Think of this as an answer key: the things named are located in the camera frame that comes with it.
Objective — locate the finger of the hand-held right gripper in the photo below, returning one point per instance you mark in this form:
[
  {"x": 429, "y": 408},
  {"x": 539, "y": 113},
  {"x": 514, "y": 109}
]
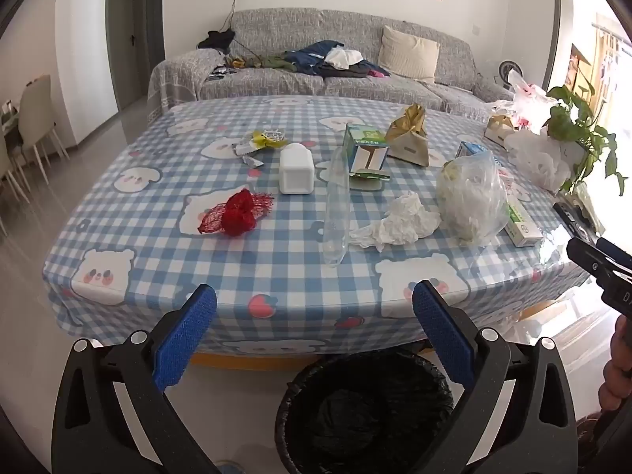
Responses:
[
  {"x": 619, "y": 254},
  {"x": 590, "y": 254}
]

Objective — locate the clear plastic packet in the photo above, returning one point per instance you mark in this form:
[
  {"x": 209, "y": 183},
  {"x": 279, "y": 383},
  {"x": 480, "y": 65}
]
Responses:
[{"x": 590, "y": 202}]

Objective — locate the clear plastic bottle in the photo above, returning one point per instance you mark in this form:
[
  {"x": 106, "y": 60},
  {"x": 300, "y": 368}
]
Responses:
[{"x": 336, "y": 217}]

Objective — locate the crumpled white tissue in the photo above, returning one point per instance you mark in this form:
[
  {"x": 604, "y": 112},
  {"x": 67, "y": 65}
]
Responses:
[{"x": 400, "y": 219}]

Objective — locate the grey door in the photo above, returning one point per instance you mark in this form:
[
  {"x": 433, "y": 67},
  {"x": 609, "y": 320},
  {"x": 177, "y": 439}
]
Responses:
[{"x": 128, "y": 34}]

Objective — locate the beige dining chair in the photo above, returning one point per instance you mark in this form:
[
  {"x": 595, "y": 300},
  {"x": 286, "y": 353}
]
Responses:
[{"x": 37, "y": 108}]

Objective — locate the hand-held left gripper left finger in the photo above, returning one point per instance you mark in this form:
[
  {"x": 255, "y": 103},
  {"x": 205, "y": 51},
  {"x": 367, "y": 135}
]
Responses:
[{"x": 185, "y": 335}]

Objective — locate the translucent white plastic bag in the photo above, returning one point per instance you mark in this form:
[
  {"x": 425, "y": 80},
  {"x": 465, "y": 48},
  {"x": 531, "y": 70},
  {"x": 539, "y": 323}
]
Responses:
[{"x": 538, "y": 158}]

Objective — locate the green potted plant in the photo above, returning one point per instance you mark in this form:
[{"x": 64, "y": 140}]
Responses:
[{"x": 577, "y": 113}]

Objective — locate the beige paper bag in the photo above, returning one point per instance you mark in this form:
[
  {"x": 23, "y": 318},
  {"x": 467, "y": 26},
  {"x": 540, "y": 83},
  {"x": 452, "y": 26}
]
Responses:
[{"x": 498, "y": 128}]

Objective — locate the white plastic bottle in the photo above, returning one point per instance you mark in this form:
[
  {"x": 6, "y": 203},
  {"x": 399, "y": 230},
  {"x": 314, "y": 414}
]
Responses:
[{"x": 296, "y": 173}]

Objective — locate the beige pillow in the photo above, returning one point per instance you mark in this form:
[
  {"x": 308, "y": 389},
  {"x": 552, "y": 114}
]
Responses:
[{"x": 407, "y": 54}]

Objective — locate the small fan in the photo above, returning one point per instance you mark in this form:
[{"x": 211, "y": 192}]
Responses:
[{"x": 506, "y": 74}]

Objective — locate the pile of clothes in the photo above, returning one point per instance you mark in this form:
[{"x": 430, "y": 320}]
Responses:
[{"x": 335, "y": 61}]

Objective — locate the yellow wrapper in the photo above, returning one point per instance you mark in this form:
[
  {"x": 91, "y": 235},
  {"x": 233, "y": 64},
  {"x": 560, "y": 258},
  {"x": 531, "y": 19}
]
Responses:
[{"x": 266, "y": 140}]

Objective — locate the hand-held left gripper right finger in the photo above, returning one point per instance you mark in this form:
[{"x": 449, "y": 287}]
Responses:
[{"x": 444, "y": 335}]

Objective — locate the green medicine box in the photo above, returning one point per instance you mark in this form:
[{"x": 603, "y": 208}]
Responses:
[{"x": 363, "y": 150}]

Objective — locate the gold tissue pack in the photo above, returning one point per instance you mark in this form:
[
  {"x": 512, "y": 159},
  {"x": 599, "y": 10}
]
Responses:
[{"x": 410, "y": 145}]

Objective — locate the black trash bin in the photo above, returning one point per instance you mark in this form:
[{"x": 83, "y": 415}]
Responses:
[{"x": 355, "y": 419}]

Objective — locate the person's right hand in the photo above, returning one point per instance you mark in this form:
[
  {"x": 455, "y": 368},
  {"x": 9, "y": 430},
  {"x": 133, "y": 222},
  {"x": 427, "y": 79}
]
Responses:
[{"x": 617, "y": 370}]

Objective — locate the red mesh net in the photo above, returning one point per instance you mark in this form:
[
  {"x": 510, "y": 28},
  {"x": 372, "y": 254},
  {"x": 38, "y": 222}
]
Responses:
[{"x": 237, "y": 212}]

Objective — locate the clear plastic bag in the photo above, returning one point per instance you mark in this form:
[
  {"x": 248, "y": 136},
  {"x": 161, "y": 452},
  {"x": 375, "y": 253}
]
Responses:
[{"x": 469, "y": 197}]

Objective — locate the small green white box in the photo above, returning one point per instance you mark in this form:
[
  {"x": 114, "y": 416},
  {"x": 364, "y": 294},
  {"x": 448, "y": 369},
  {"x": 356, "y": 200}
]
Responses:
[{"x": 521, "y": 227}]

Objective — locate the blue checkered bear tablecloth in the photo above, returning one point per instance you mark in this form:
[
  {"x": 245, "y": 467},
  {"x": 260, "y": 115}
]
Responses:
[{"x": 296, "y": 276}]

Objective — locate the black bag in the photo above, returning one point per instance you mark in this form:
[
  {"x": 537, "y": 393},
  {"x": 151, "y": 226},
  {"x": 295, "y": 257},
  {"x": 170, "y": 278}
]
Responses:
[{"x": 217, "y": 39}]

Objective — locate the grey sofa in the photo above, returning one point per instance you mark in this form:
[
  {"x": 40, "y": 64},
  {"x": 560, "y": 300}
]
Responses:
[{"x": 276, "y": 81}]

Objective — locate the blue white carton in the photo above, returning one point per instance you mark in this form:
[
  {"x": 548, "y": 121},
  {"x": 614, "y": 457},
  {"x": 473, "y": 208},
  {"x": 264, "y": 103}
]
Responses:
[{"x": 469, "y": 150}]

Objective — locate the wooden table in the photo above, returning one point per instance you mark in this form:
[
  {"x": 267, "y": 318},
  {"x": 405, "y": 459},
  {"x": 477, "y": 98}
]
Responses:
[{"x": 237, "y": 361}]

